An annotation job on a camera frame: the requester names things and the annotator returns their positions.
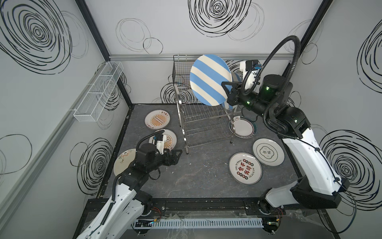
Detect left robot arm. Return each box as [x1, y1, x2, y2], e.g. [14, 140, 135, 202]
[78, 129, 183, 239]

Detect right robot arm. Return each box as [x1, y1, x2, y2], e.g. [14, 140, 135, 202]
[221, 35, 350, 215]

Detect steel two-tier dish rack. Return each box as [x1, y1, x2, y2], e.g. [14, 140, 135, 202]
[173, 82, 234, 154]

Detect orange sunburst plate near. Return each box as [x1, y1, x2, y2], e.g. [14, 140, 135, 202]
[148, 129, 177, 150]

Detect orange sunburst plate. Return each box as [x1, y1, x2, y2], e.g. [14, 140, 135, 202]
[148, 129, 177, 150]
[144, 110, 171, 130]

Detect green rimmed white plate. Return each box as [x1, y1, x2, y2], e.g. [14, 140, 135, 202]
[229, 116, 257, 139]

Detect orange sunburst plate far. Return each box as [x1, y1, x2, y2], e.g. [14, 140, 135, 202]
[144, 110, 171, 130]

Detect cream floral plate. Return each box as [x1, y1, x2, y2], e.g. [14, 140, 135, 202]
[113, 148, 136, 176]

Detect white plate green emblem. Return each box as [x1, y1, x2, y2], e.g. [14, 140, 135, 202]
[252, 138, 285, 167]

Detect white plate red characters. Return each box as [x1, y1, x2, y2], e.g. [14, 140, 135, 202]
[228, 152, 263, 185]

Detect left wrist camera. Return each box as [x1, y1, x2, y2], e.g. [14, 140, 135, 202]
[154, 134, 167, 155]

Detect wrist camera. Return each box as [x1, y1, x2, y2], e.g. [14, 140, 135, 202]
[154, 134, 167, 155]
[239, 60, 262, 90]

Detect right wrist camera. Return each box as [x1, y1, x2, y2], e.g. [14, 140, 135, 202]
[239, 60, 262, 90]

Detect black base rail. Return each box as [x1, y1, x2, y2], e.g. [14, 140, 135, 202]
[83, 198, 318, 216]

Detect dark wire mesh basket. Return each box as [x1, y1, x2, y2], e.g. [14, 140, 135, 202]
[172, 54, 201, 89]

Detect white slotted cable duct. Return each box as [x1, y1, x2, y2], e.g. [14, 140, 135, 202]
[132, 218, 264, 230]

